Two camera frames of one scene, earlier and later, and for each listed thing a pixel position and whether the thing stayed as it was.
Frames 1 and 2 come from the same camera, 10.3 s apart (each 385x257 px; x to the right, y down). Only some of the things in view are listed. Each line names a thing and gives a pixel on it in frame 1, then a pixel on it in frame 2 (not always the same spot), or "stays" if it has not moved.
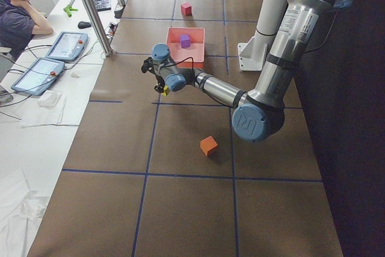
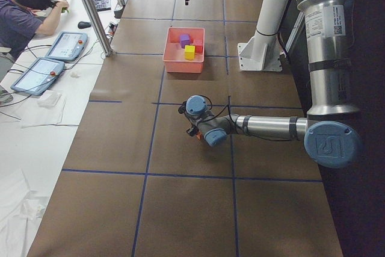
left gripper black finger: x=159 y=88 → x=192 y=131
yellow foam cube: x=166 y=91 → x=189 y=52
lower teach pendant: x=36 y=74 stays
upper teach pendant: x=68 y=46 stays
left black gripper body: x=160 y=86 → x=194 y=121
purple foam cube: x=185 y=41 stays
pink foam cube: x=186 y=9 → x=198 y=49
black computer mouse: x=82 y=24 stays
